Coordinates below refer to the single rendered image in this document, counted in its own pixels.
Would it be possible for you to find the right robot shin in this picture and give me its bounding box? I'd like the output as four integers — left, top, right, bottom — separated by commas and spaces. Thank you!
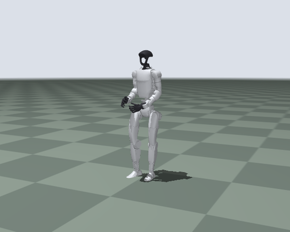
130, 144, 141, 172

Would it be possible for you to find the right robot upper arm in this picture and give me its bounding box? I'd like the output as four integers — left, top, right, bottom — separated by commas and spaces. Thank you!
131, 70, 138, 95

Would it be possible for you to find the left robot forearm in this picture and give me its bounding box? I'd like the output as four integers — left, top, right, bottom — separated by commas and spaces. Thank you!
142, 91, 161, 109

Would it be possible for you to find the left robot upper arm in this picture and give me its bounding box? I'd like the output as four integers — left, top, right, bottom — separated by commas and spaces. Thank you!
151, 70, 161, 95

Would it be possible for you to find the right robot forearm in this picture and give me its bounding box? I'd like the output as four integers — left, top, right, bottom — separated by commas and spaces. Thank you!
127, 92, 136, 103

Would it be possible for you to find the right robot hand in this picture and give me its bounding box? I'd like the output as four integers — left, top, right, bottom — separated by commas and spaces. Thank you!
121, 96, 129, 108

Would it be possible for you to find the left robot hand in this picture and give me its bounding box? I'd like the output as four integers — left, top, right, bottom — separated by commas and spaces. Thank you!
129, 102, 146, 113

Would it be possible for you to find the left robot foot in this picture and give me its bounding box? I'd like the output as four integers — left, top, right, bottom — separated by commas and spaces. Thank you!
144, 172, 156, 181

